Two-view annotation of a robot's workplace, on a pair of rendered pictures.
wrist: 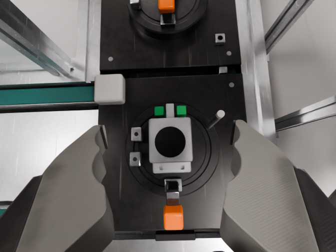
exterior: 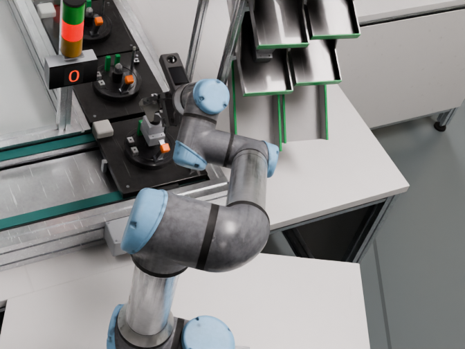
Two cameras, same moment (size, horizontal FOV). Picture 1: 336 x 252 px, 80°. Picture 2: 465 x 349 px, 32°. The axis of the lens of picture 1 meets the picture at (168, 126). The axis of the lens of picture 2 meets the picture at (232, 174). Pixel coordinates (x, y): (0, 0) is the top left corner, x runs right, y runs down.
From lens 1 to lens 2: 1.93 m
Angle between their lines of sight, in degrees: 36
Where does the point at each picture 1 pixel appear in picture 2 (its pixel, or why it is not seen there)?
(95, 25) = (74, 102)
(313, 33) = not seen: hidden behind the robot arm
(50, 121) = (57, 164)
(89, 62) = (78, 122)
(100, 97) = (101, 131)
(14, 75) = (32, 136)
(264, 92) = not seen: hidden behind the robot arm
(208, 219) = (181, 175)
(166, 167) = (154, 136)
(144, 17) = (108, 91)
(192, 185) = (167, 158)
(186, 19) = (133, 89)
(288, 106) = not seen: hidden behind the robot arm
